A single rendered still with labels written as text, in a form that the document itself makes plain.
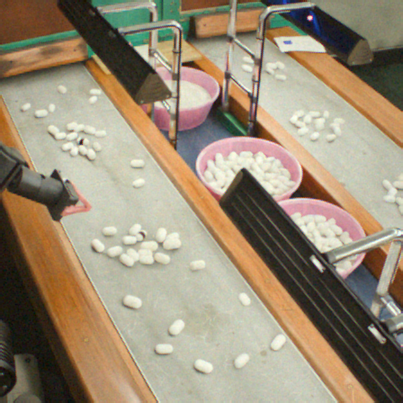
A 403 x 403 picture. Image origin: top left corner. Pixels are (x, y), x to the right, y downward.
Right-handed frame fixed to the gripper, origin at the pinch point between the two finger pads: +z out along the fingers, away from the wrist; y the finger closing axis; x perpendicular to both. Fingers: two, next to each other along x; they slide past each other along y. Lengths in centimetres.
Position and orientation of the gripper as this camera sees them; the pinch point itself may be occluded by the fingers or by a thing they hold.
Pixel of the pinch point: (87, 207)
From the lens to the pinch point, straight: 142.6
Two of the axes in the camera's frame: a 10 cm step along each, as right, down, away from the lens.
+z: 6.5, 2.9, 7.0
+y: -4.5, -5.9, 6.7
